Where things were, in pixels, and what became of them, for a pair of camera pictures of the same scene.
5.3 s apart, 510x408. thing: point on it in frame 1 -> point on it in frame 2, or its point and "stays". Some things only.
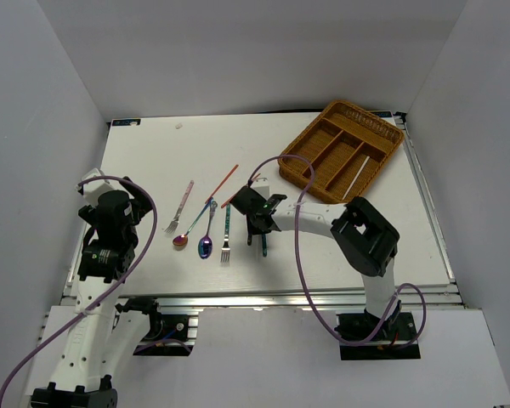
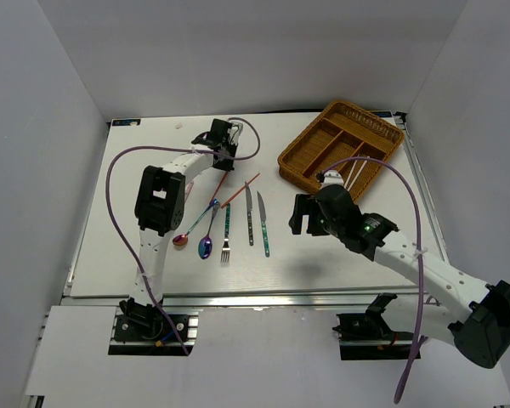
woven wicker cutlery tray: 348,148 stays
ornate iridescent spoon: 205,245 stays
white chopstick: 358,176 stays
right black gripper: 252,229 -> 302,207
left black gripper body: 140,204 -> 227,164
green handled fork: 225,251 stays
